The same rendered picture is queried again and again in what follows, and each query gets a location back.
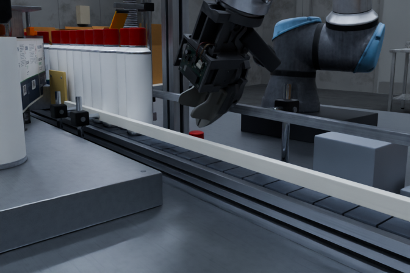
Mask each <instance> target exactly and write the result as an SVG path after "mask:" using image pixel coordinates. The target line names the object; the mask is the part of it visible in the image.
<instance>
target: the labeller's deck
mask: <svg viewBox="0 0 410 273"><path fill-rule="evenodd" d="M30 119H31V123H29V124H25V126H26V127H27V130H26V131H25V132H24V136H25V143H26V154H27V160H26V161H25V162H24V163H22V164H20V165H18V166H14V167H12V168H7V169H1V170H0V253H2V252H6V251H9V250H12V249H16V248H19V247H23V246H26V245H29V244H33V243H36V242H39V241H43V240H46V239H49V238H53V237H55V236H59V235H63V234H66V233H70V232H73V231H76V230H80V229H83V228H86V227H89V226H93V225H96V224H100V223H102V222H106V221H110V220H113V219H116V218H120V217H123V216H127V215H130V214H133V213H136V212H140V211H143V210H147V209H149V208H153V207H157V206H160V205H162V204H163V198H162V173H161V172H160V171H158V170H155V169H153V168H150V167H149V166H146V165H143V164H141V163H139V162H137V161H134V160H132V159H130V158H127V157H125V156H122V155H120V154H118V153H116V152H113V151H110V150H108V149H106V148H104V147H101V146H99V145H97V144H95V143H92V142H90V141H87V140H85V139H83V138H80V137H78V136H76V135H73V134H71V133H69V132H66V131H64V130H62V129H59V128H57V127H54V126H52V125H50V124H48V123H45V122H43V121H41V120H39V119H36V118H33V117H30Z"/></svg>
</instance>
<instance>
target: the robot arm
mask: <svg viewBox="0 0 410 273"><path fill-rule="evenodd" d="M272 2H273V0H215V1H205V0H203V3H202V6H201V9H200V12H199V15H198V18H197V21H196V24H195V27H194V29H193V32H192V34H183V36H182V40H181V43H180V45H179V49H178V52H177V54H176V58H175V60H174V64H173V65H174V66H179V68H178V70H180V72H181V73H182V74H183V75H184V76H185V77H186V78H187V79H188V80H189V81H190V83H191V84H192V85H193V87H191V88H190V89H188V90H186V91H185V92H183V93H181V94H180V96H179V99H178V102H179V103H180V104H181V105H186V106H189V107H194V109H193V110H192V112H191V114H190V116H191V117H192V118H195V119H196V125H197V126H198V127H199V128H201V127H205V126H208V125H210V124H212V123H213V122H215V121H216V120H217V119H218V118H220V117H221V116H223V115H224V114H225V113H227V112H228V111H229V110H230V109H232V108H233V106H235V105H236V103H238V101H239V100H240V98H241V97H242V94H243V91H244V88H245V85H246V83H247V82H248V80H247V79H246V77H247V75H248V70H249V69H250V68H251V66H250V61H249V59H250V56H249V55H248V54H247V53H248V52H249V53H250V54H251V55H252V56H253V60H254V62H255V64H256V65H258V66H260V67H265V68H266V69H267V70H268V71H270V80H269V81H268V84H267V87H266V90H265V93H264V96H263V97H262V101H261V107H263V108H269V107H274V106H275V100H277V99H283V93H284V84H285V83H291V84H292V87H291V99H297V100H299V102H300V106H299V112H319V111H320V101H319V96H318V91H317V86H316V82H315V77H316V70H323V71H342V72H352V73H369V72H371V71H373V70H374V69H375V67H376V64H377V62H378V59H379V55H380V52H381V48H382V44H383V39H384V33H385V24H382V23H378V14H377V13H376V12H375V11H374V10H373V9H372V0H333V10H332V12H331V13H330V14H329V15H328V16H327V17H326V23H322V21H321V19H320V18H319V17H315V16H309V17H298V18H289V19H284V20H282V21H279V22H278V23H276V25H275V28H274V34H273V38H272V42H273V46H270V45H269V44H267V43H266V42H265V41H264V40H263V39H262V38H261V37H260V35H259V34H258V33H257V32H256V31H255V30H254V29H253V27H259V26H261V24H262V22H263V19H264V17H265V15H266V14H267V13H268V10H269V8H270V6H271V4H272ZM183 44H187V45H186V47H185V51H184V54H183V56H182V58H179V56H180V53H181V50H182V47H183Z"/></svg>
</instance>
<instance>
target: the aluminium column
mask: <svg viewBox="0 0 410 273"><path fill-rule="evenodd" d="M161 23H162V86H163V91H167V92H172V93H179V94H181V93H183V92H185V91H186V90H188V89H189V80H188V79H187V78H186V77H185V76H184V75H183V74H182V73H181V72H180V70H178V68H179V66H174V65H173V64H174V60H175V58H176V54H177V52H178V49H179V45H180V43H181V40H182V36H183V34H189V0H161ZM186 45H187V44H183V47H182V50H181V53H180V56H179V59H181V58H182V56H183V54H184V51H185V47H186ZM163 118H164V128H165V129H170V130H174V131H176V132H180V133H184V134H187V135H188V134H189V106H186V105H181V104H180V103H179V102H176V101H170V100H166V99H163Z"/></svg>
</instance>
